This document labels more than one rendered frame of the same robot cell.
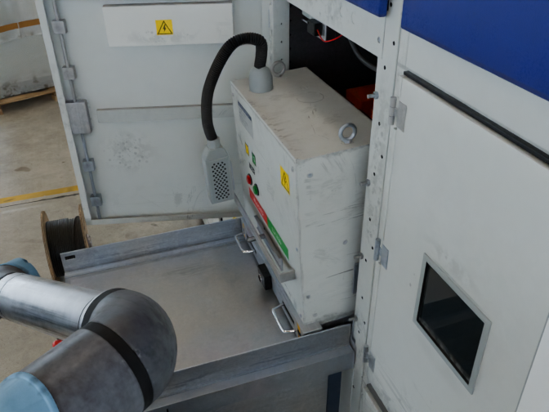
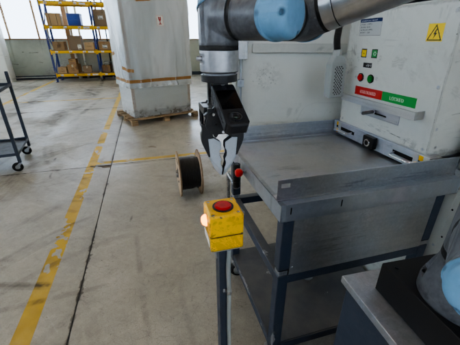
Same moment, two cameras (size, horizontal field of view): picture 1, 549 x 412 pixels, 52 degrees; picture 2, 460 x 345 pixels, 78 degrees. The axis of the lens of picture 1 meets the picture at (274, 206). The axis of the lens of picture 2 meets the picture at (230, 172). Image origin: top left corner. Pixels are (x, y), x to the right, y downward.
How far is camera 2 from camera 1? 85 cm
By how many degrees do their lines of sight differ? 8
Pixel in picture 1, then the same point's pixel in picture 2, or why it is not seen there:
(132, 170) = (265, 89)
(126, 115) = (270, 48)
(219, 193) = (335, 90)
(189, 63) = not seen: hidden behind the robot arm
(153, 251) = (280, 135)
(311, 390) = (422, 210)
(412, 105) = not seen: outside the picture
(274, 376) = (412, 187)
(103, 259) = (251, 136)
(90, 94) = not seen: hidden behind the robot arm
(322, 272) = (450, 109)
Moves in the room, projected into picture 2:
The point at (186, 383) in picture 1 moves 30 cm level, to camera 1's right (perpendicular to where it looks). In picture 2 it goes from (352, 185) to (452, 187)
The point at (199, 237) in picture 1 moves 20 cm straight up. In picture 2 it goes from (308, 130) to (313, 88)
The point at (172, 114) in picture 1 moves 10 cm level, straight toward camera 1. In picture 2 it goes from (298, 48) to (306, 49)
